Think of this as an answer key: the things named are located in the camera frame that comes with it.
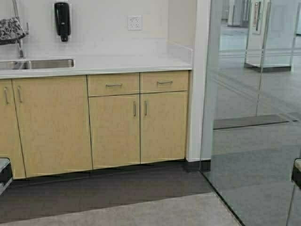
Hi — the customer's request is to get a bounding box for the black white patterned cloth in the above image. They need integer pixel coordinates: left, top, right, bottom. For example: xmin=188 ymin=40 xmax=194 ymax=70
xmin=0 ymin=17 xmax=26 ymax=45

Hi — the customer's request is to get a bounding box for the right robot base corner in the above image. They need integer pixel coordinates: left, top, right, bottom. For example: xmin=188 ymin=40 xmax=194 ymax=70
xmin=291 ymin=158 xmax=301 ymax=188

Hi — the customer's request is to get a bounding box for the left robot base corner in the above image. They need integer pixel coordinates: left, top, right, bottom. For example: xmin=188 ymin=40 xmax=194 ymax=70
xmin=0 ymin=158 xmax=13 ymax=194

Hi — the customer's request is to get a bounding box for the wooden base cabinet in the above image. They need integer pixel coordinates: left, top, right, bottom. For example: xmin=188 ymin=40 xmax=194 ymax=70
xmin=0 ymin=71 xmax=189 ymax=179

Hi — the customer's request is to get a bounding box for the glass partition door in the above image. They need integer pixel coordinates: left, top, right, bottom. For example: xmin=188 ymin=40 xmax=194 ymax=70
xmin=201 ymin=0 xmax=301 ymax=226

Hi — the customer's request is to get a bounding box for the stainless steel double sink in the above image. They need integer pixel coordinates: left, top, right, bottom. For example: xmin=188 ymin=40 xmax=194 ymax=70
xmin=0 ymin=59 xmax=74 ymax=70

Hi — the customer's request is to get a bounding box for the chrome kitchen faucet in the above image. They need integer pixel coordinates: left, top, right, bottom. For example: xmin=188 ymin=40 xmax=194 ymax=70
xmin=12 ymin=0 xmax=29 ymax=59

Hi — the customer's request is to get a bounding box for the white wall power outlet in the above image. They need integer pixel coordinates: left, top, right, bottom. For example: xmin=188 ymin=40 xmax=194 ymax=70
xmin=127 ymin=15 xmax=143 ymax=31

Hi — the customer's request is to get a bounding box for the black wall soap dispenser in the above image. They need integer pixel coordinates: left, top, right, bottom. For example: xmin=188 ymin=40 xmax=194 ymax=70
xmin=54 ymin=2 xmax=71 ymax=42

